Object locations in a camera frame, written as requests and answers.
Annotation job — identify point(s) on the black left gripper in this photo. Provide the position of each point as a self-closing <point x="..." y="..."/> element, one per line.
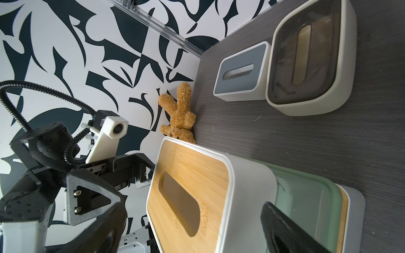
<point x="90" y="188"/>

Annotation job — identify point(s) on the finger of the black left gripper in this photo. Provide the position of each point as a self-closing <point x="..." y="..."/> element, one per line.
<point x="135" y="169"/>

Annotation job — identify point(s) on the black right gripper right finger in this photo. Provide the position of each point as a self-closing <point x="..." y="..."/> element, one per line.
<point x="284" y="236"/>

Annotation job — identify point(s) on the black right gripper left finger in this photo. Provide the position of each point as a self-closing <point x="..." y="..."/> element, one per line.
<point x="102" y="236"/>

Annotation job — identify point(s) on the green tissue box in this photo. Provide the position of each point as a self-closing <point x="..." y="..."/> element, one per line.
<point x="313" y="202"/>

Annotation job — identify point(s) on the white box bamboo lid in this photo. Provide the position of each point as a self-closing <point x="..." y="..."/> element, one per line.
<point x="351" y="221"/>
<point x="205" y="201"/>

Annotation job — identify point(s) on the white box bamboo lid front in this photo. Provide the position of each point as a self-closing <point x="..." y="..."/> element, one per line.
<point x="351" y="221"/>

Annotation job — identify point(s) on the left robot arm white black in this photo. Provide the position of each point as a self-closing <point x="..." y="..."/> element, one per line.
<point x="30" y="236"/>

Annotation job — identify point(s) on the brown plush bunny toy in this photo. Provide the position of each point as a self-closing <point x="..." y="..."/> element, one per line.
<point x="181" y="118"/>

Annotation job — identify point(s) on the white box grey lid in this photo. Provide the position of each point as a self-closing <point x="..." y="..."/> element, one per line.
<point x="243" y="75"/>

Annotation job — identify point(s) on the cream box dark clear lid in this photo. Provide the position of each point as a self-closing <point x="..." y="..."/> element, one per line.
<point x="312" y="59"/>

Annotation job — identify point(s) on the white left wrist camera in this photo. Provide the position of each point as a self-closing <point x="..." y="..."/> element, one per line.
<point x="108" y="128"/>

